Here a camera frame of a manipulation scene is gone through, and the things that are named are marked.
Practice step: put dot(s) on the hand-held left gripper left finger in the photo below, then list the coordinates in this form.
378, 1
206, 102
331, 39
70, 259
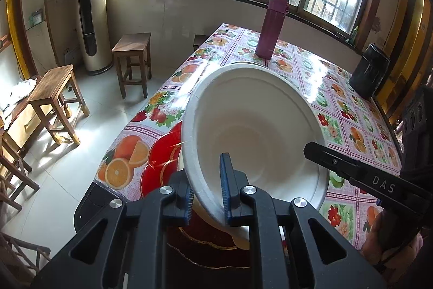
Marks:
186, 204

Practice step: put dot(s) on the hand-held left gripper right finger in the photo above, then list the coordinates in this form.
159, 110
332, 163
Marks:
225, 187

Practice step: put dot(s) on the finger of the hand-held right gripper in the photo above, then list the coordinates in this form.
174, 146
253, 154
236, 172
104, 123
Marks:
338, 163

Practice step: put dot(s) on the dark red gold-rimmed plate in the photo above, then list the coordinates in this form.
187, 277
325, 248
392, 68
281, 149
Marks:
206, 245

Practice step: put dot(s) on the beige bowl white inside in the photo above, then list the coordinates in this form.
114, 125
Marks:
242, 240

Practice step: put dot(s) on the large white bowl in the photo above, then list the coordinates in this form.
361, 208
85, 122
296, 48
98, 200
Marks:
257, 119

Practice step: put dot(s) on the person's right hand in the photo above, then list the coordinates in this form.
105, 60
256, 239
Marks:
370, 241

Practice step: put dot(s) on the floral fruit tablecloth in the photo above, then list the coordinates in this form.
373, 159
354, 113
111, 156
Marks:
338, 96

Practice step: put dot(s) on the black kettle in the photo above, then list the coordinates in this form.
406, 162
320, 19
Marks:
368, 72

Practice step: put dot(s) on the wooden glass cabinet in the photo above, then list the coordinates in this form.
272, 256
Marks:
409, 38

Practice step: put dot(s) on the green bottle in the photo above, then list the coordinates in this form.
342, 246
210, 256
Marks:
355, 35

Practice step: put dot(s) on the purple thermos bottle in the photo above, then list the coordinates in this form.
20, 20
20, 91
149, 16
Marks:
269, 31

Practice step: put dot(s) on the wooden stool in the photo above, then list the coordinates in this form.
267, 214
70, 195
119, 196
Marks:
52, 82
132, 48

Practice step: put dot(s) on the wooden chair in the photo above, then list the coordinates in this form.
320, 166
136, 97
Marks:
20, 255
13, 167

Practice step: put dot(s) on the wooden side table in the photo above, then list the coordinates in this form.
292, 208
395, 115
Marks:
20, 119

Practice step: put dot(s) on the white cloth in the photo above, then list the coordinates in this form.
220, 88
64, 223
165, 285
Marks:
22, 91

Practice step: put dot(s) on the standing air conditioner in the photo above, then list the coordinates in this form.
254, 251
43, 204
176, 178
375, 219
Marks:
94, 21

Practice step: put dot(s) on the green wall sign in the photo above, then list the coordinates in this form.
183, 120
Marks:
36, 17

